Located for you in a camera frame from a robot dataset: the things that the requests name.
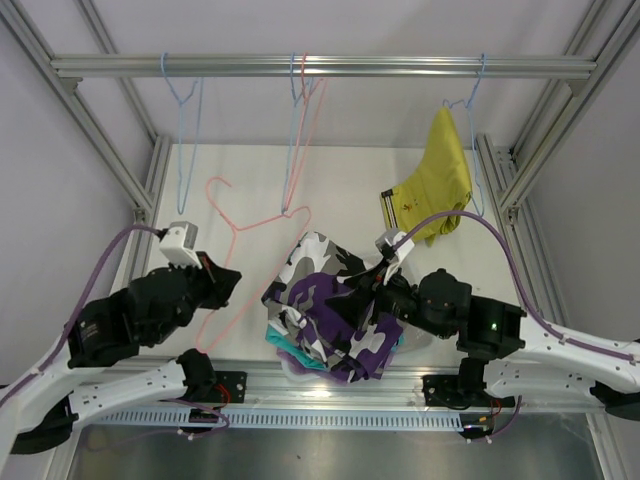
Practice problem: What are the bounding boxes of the purple cable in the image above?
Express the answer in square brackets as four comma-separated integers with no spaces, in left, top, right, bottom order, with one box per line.
[0,225,231,441]
[394,209,640,441]

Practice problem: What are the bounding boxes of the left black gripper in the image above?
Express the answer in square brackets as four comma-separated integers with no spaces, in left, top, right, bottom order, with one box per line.
[150,251,242,345]

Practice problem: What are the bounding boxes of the light blue wire hanger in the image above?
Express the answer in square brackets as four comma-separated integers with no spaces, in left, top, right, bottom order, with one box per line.
[160,52,204,215]

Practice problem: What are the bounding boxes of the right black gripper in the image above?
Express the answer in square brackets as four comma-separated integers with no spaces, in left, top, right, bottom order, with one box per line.
[324,257,450,340]

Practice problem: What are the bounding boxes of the aluminium frame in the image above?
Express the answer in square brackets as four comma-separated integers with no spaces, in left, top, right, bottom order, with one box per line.
[1,1,639,479]

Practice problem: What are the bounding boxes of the grey purple camouflage trousers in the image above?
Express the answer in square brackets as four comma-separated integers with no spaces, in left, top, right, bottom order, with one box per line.
[261,230,404,383]

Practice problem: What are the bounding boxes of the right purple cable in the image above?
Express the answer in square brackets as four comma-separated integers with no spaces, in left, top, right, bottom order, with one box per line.
[394,209,640,441]

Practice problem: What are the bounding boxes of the yellow trousers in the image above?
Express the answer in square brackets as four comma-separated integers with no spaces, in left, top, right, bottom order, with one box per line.
[380,107,472,232]

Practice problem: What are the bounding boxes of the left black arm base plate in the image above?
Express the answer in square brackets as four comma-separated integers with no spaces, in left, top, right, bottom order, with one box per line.
[157,370,249,432]

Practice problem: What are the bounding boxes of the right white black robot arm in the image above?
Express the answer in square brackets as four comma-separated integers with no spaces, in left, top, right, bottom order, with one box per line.
[325,266,639,421]

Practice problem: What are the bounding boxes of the aluminium hanging rail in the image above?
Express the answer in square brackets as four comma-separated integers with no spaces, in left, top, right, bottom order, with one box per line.
[50,54,597,80]

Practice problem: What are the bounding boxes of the blue hanger of yellow trousers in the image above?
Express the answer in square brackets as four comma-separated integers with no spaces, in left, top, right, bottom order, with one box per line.
[442,53,488,218]

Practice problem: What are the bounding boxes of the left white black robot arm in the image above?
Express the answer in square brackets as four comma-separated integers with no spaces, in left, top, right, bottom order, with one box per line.
[1,252,242,458]

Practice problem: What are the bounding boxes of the white slotted cable duct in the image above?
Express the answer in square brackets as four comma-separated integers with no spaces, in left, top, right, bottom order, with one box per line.
[95,406,463,432]

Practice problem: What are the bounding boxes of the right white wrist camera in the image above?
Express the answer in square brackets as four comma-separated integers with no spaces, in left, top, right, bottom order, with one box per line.
[375,228,415,285]

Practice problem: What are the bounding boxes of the pink hanger of camouflage trousers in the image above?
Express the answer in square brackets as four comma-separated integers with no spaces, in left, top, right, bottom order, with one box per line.
[195,176,313,354]

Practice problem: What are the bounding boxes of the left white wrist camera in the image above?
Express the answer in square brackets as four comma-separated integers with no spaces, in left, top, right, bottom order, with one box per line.
[159,221,201,268]

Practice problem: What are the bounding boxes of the blue hanger of purple trousers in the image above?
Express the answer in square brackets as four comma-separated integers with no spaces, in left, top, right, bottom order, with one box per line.
[280,52,314,214]

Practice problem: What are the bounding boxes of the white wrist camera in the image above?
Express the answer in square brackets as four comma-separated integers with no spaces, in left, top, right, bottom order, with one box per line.
[375,228,415,285]
[159,221,201,268]

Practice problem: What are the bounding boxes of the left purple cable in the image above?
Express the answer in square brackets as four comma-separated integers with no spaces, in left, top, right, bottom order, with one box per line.
[0,225,231,441]

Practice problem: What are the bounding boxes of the teal trousers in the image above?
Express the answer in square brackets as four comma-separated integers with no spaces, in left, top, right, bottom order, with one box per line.
[265,324,327,371]

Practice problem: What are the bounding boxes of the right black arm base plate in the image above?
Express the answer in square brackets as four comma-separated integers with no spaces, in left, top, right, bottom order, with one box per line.
[422,375,522,443]

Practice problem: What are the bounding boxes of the white plastic basket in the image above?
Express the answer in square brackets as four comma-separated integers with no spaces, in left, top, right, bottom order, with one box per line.
[279,249,436,385]

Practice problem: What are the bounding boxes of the pink hanger of teal trousers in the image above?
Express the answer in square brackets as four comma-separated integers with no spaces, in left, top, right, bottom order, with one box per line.
[287,52,325,173]

